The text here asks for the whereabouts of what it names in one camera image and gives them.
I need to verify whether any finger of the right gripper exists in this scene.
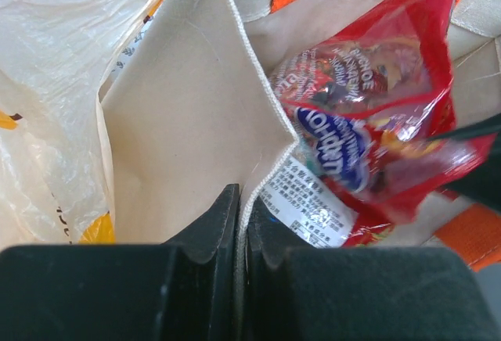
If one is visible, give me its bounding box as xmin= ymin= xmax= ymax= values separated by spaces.
xmin=428 ymin=113 xmax=500 ymax=212

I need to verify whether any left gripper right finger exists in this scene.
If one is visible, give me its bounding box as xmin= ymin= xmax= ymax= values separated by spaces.
xmin=243 ymin=201 xmax=500 ymax=340

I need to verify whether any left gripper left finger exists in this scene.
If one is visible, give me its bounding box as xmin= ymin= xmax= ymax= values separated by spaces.
xmin=1 ymin=185 xmax=240 ymax=340

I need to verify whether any red candy bag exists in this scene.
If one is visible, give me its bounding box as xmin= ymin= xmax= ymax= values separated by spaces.
xmin=262 ymin=0 xmax=495 ymax=248

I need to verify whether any beige canvas tote bag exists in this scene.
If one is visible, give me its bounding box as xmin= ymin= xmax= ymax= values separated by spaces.
xmin=103 ymin=0 xmax=500 ymax=340

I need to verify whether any banana print plastic bag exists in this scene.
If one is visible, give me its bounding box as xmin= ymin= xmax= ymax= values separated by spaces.
xmin=1 ymin=0 xmax=162 ymax=248

